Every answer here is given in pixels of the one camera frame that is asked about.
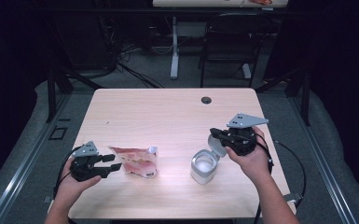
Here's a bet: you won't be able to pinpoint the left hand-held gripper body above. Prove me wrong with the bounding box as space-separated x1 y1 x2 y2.
69 140 107 183

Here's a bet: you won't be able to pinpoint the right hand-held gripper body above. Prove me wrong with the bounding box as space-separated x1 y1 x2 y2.
226 112 269 157

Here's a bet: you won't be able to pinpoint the white red printed refill pouch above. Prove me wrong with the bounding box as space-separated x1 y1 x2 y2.
108 145 159 179

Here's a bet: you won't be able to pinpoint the white flip-lid container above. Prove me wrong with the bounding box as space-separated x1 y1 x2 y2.
190 133 228 185

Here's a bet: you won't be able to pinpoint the person's left hand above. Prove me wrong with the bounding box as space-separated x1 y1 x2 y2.
54 157 103 209

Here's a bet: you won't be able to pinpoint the person's right hand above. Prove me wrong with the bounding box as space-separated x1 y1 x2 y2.
225 126 273 185

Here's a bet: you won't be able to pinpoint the black metal stand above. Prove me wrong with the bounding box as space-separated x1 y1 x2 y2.
45 64 104 124
255 66 311 127

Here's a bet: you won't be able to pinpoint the black folding chair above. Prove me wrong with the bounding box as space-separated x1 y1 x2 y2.
199 12 276 89

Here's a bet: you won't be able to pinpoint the dark curtain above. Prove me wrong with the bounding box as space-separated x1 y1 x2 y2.
0 0 54 188
273 0 359 194

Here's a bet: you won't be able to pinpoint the light wooden desk top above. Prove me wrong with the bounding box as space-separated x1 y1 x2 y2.
152 0 288 8

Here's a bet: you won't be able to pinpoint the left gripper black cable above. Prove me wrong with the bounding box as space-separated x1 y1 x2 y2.
53 146 82 200

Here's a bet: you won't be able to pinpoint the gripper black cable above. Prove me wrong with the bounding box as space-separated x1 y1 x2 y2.
53 146 82 200
254 133 307 224

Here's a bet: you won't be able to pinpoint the black floor socket frame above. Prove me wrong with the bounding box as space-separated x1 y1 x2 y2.
48 125 69 141

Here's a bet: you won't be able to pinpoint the aluminium floor rail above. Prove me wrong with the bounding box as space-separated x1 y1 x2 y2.
288 92 358 224
0 92 73 224

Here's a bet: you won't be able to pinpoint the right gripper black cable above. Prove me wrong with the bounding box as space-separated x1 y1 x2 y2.
254 133 307 224

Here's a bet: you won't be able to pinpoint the black floor cables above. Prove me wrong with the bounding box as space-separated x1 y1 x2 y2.
99 18 164 89

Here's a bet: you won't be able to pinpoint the white desk frame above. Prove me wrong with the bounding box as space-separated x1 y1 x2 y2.
170 15 253 80

